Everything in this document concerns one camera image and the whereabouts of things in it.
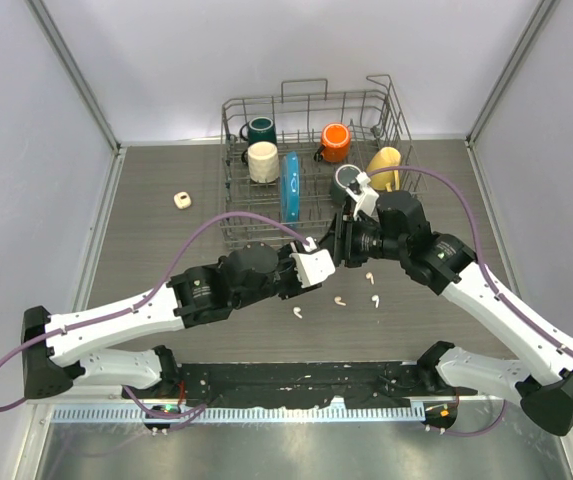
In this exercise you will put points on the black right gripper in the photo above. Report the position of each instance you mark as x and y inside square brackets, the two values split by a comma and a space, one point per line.
[340, 241]

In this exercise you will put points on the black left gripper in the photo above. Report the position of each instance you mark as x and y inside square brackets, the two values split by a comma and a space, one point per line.
[297, 287]

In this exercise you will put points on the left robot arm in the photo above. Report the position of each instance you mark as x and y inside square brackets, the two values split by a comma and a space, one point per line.
[78, 348]

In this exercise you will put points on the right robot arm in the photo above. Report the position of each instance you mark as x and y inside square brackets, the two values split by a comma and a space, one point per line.
[540, 377]

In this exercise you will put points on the beige earbud charging case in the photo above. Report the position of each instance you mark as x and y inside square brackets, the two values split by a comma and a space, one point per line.
[182, 200]

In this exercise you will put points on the grey mug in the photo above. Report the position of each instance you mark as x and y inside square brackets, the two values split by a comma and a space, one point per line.
[342, 177]

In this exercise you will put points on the blue plastic plate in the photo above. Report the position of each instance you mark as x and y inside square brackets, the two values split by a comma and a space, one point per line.
[290, 189]

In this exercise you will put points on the yellow mug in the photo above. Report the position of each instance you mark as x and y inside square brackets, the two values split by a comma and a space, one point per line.
[388, 180]

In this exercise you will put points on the orange mug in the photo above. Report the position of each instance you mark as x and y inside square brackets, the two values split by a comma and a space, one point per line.
[334, 144]

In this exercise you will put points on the cream ribbed mug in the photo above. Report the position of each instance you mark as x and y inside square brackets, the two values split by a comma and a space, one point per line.
[263, 162]

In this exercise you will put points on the dark green mug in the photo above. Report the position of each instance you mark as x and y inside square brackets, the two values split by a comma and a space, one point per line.
[259, 129]

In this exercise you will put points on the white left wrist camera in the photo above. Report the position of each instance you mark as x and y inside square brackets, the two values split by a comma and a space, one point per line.
[313, 264]

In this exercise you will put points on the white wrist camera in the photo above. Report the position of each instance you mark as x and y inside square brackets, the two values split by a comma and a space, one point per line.
[313, 264]
[363, 195]

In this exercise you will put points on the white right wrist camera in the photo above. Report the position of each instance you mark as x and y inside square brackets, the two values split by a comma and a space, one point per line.
[363, 195]

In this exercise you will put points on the grey wire dish rack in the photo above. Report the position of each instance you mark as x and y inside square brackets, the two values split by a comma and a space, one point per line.
[300, 110]

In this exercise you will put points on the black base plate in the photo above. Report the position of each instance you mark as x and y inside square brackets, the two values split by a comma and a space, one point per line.
[299, 385]

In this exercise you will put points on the white slotted cable duct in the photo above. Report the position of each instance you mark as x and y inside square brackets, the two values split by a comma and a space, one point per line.
[336, 411]

